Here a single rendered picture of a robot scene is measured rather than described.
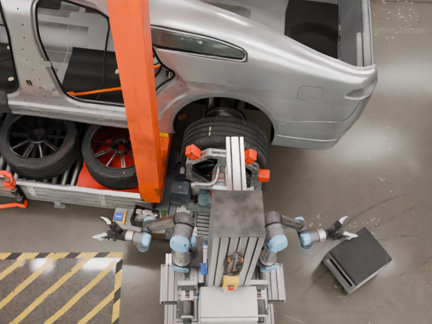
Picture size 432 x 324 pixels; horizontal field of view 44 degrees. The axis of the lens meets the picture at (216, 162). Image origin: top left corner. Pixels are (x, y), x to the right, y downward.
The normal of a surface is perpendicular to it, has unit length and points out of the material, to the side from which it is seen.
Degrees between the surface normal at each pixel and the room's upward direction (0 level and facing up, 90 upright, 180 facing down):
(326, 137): 90
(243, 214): 0
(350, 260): 0
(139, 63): 90
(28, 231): 0
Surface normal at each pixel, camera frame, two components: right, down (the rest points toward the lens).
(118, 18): -0.11, 0.86
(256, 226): 0.04, -0.50
